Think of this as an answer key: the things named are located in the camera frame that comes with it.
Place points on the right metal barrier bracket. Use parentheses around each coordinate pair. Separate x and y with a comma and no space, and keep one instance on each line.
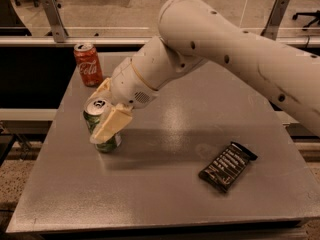
(275,18)

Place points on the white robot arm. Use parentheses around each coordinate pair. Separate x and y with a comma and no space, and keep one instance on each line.
(192,33)

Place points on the green soda can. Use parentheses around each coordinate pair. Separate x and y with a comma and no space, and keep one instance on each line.
(96,111)

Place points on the red Coca-Cola can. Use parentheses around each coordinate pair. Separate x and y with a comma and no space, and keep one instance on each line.
(88,64)

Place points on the metal barrier rail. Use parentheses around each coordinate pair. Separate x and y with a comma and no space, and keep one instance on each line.
(307,42)

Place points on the metal barrier bracket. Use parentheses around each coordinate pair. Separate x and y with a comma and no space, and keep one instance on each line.
(57,29)
(275,18)

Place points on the left metal barrier bracket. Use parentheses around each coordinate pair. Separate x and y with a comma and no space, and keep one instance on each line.
(57,29)

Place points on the black snack bar wrapper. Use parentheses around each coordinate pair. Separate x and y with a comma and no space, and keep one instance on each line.
(223,171)

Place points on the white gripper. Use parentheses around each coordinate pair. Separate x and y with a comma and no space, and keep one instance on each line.
(128,83)

